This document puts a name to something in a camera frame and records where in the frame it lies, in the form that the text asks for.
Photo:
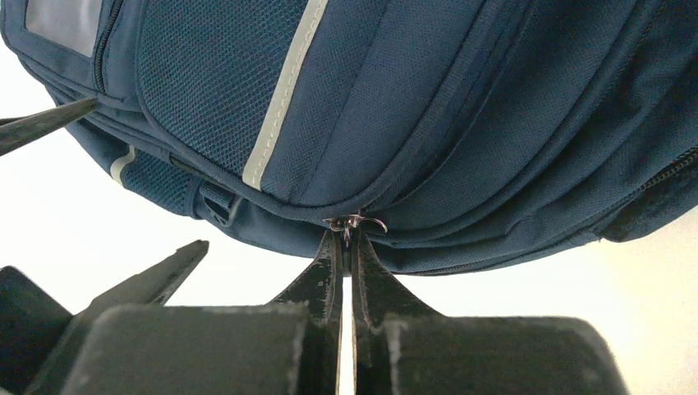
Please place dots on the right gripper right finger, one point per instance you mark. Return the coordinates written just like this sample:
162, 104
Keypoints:
403, 346

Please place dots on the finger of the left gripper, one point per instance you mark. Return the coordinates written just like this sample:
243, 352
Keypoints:
34, 325
19, 132

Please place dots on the navy blue student backpack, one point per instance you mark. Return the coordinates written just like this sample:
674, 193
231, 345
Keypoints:
462, 135

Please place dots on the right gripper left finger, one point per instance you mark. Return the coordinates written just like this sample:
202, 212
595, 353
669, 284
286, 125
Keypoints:
287, 346

